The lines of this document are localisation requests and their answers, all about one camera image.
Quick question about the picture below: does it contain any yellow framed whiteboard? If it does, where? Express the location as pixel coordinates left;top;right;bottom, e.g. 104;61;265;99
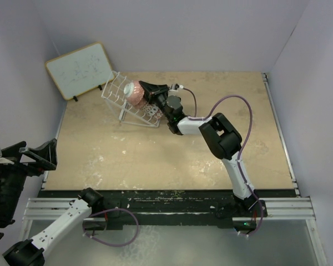
45;42;115;100

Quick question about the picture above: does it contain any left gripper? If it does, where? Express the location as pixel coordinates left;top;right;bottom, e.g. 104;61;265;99
0;137;57;222

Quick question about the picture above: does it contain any grey leaf bowl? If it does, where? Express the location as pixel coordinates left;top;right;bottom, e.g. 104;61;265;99
134;98;148;110
123;81;144;106

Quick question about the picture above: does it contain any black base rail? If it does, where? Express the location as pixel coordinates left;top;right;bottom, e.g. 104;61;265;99
54;189;270;231

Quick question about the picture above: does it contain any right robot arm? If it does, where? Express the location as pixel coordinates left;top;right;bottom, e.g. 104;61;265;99
138;81;264;217

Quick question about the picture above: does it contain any red patterned bowl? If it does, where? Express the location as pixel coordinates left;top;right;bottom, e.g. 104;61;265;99
154;111;163;119

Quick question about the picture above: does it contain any white wire dish rack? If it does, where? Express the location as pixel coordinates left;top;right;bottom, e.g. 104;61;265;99
101;71;160;128

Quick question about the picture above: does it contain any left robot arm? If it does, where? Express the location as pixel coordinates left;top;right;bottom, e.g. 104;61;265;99
0;138;103;265

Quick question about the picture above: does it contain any brown patterned bowl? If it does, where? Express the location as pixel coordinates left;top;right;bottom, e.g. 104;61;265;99
142;104;156;116

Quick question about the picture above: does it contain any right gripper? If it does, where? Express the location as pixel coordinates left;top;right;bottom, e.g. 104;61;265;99
139;81;173;121

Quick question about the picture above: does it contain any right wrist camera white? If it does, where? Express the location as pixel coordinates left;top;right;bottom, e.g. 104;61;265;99
169;84;184;93

